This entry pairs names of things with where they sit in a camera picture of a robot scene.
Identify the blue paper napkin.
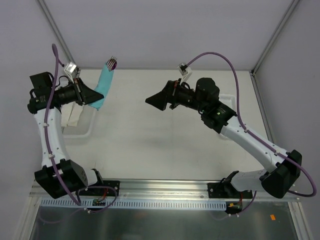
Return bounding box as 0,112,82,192
89,64,114,111

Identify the iridescent spoon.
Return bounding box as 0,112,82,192
109,60,117,71

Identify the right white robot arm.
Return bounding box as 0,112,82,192
145,77,302,199

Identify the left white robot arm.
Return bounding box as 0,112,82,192
27,71,105,199

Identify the right rolled white napkin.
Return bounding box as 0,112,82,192
67,103,83,127

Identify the large white plastic basket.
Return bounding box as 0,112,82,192
61,105,97,139

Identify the small white utensil tray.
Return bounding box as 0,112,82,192
217,94,236,140

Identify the orange tape piece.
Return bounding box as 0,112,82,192
270,214,276,221

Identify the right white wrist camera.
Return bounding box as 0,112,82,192
177,63,192,82

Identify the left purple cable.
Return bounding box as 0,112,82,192
37,44,118,224

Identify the purple cable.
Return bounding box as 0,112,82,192
37,44,118,224
186,51,317,221

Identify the aluminium mounting rail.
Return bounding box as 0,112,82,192
29,179,301,202

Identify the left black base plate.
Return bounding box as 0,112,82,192
79,180,121,197

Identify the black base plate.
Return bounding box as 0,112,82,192
207,182,253,199
79,180,121,197

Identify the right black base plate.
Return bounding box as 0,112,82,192
207,182,253,199

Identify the white slotted cable duct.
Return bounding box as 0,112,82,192
39,198,228,211

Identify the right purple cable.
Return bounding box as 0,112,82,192
186,51,317,221

